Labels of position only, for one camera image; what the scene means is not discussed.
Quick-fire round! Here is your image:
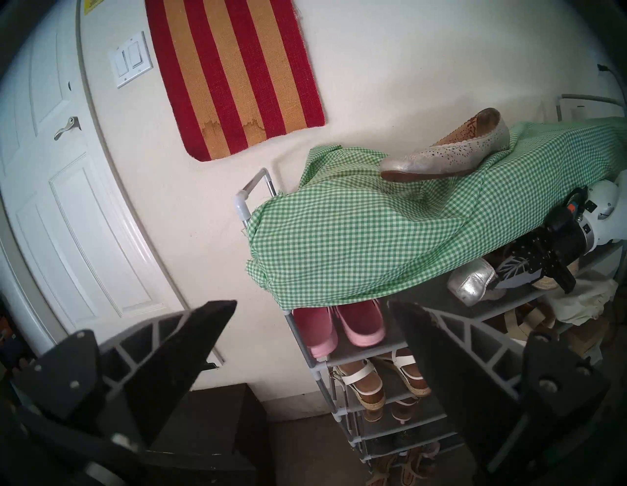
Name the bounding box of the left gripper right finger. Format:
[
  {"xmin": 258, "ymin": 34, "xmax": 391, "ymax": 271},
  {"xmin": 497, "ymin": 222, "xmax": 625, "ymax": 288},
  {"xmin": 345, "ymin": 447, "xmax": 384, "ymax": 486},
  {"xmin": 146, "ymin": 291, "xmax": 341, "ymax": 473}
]
[{"xmin": 387, "ymin": 300, "xmax": 609, "ymax": 473}]

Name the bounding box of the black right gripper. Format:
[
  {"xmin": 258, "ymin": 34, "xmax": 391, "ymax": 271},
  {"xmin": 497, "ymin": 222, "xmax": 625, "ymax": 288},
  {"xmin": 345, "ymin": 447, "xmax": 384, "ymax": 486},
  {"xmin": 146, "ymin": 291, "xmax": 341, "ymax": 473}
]
[{"xmin": 492, "ymin": 208, "xmax": 594, "ymax": 294}]

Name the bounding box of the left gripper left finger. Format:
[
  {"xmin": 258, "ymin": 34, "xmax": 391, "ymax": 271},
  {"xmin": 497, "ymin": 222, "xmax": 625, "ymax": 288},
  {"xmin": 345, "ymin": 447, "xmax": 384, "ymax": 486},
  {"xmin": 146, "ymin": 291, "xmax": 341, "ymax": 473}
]
[{"xmin": 12, "ymin": 300, "xmax": 238, "ymax": 444}]

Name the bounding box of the silver perforated shoe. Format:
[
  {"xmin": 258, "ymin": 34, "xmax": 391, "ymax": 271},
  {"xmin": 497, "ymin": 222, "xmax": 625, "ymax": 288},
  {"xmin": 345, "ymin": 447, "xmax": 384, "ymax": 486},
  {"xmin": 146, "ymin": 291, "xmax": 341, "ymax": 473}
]
[
  {"xmin": 447, "ymin": 257, "xmax": 507, "ymax": 308},
  {"xmin": 380, "ymin": 108, "xmax": 511, "ymax": 183}
]

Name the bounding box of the grey metal shoe rack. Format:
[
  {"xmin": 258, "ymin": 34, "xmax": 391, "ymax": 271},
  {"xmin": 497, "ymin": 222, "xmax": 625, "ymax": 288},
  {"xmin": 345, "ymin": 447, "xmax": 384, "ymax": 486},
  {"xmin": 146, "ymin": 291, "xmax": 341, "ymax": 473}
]
[{"xmin": 234, "ymin": 93, "xmax": 627, "ymax": 486}]

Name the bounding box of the white platform sandal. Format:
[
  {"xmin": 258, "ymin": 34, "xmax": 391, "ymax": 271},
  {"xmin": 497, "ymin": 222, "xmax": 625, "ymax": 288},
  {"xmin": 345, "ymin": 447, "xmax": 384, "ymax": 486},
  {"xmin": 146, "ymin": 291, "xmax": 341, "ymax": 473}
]
[{"xmin": 485, "ymin": 301, "xmax": 556, "ymax": 343}]

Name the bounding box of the brown cardboard shoebox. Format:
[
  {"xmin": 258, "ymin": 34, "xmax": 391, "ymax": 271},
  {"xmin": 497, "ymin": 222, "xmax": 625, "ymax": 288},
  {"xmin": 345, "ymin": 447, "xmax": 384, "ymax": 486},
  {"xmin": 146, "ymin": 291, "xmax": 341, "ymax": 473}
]
[{"xmin": 563, "ymin": 318, "xmax": 613, "ymax": 358}]

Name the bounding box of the green gingham cloth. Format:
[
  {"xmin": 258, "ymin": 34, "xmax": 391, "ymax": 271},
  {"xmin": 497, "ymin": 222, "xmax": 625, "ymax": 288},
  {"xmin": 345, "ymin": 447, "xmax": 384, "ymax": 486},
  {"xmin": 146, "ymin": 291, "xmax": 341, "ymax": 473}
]
[{"xmin": 245, "ymin": 117, "xmax": 627, "ymax": 310}]

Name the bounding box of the white door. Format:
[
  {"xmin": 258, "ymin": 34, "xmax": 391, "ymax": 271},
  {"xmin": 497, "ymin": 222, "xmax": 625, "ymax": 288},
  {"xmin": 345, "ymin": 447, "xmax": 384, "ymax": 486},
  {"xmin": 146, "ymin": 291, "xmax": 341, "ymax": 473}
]
[{"xmin": 0, "ymin": 0, "xmax": 226, "ymax": 368}]

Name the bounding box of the white strap cork sandal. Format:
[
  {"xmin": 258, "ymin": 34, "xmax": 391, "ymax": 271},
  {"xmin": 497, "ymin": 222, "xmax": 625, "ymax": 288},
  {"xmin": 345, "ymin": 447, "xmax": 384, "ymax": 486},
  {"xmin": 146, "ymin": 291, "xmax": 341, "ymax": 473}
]
[
  {"xmin": 333, "ymin": 360, "xmax": 386, "ymax": 410},
  {"xmin": 377, "ymin": 350, "xmax": 432, "ymax": 397}
]

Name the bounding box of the white drawstring bag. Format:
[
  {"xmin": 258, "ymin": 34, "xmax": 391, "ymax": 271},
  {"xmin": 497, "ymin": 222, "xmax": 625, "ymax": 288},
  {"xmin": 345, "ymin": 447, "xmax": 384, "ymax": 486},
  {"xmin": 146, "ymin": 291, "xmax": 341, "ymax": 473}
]
[{"xmin": 546, "ymin": 279, "xmax": 619, "ymax": 326}]

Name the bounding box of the brown strappy sandal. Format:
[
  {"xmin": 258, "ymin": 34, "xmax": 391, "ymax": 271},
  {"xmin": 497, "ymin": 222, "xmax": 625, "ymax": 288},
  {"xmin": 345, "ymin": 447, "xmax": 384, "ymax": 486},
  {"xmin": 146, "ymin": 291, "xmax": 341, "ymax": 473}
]
[{"xmin": 362, "ymin": 398, "xmax": 418, "ymax": 425}]

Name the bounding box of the silver door lever handle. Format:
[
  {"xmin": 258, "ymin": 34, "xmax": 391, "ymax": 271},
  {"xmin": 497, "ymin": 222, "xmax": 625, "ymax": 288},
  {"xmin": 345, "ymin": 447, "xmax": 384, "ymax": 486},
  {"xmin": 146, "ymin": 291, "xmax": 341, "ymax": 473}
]
[{"xmin": 54, "ymin": 117, "xmax": 81, "ymax": 141}]

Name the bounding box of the red yellow striped wall rug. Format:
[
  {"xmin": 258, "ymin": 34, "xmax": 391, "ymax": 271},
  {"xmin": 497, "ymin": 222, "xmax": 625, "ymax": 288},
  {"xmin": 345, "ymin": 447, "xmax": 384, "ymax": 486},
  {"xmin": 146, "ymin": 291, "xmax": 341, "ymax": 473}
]
[{"xmin": 145, "ymin": 0, "xmax": 326, "ymax": 162}]

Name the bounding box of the white light switch plate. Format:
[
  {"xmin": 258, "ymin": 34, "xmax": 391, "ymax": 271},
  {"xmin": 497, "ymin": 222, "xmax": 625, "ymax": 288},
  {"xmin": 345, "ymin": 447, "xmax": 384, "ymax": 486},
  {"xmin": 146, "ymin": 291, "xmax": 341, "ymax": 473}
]
[{"xmin": 109, "ymin": 32, "xmax": 154, "ymax": 89}]

